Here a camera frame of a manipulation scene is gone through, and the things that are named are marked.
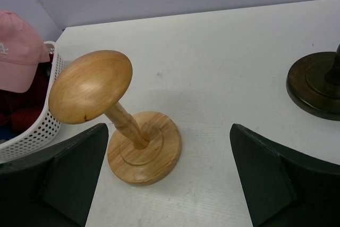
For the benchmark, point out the blue bucket hat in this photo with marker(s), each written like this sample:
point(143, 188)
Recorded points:
point(6, 134)

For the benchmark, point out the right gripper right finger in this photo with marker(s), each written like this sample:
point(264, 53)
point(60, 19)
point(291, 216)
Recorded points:
point(282, 186)

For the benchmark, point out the dark red knit hat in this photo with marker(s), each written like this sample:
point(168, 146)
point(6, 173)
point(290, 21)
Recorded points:
point(20, 111)

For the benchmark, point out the white perforated basket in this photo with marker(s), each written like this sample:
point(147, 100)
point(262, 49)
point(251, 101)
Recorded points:
point(45, 128)

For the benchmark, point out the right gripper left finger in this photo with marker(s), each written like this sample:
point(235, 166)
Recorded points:
point(54, 186)

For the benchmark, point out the light wooden hat stand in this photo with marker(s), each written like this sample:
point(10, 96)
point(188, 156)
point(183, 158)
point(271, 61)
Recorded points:
point(145, 147)

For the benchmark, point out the pink baseball cap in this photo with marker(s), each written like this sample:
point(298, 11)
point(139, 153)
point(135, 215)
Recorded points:
point(22, 49)

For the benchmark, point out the cream mannequin head stand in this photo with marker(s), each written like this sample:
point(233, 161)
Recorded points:
point(313, 84)

